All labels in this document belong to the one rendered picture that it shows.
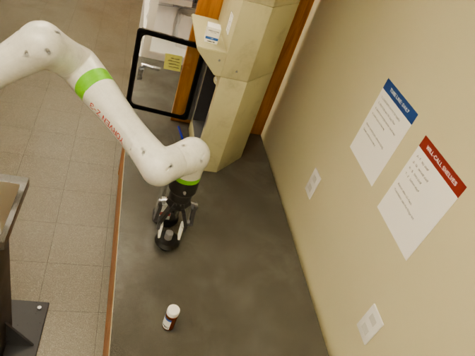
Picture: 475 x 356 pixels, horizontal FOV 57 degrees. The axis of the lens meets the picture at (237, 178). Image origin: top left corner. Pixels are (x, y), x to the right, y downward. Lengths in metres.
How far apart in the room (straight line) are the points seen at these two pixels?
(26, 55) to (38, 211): 1.79
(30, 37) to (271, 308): 1.12
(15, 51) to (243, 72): 0.81
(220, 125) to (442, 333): 1.14
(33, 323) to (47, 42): 1.57
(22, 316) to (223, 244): 1.22
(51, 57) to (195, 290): 0.85
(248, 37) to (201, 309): 0.97
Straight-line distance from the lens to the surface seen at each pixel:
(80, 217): 2.98
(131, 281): 1.52
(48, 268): 2.72
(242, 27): 1.67
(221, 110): 1.82
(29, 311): 2.55
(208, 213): 1.80
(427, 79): 1.35
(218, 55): 1.70
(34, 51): 1.31
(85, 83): 1.39
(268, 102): 2.28
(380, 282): 1.39
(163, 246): 1.59
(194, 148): 1.30
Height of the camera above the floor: 2.16
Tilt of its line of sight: 37 degrees down
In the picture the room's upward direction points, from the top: 21 degrees clockwise
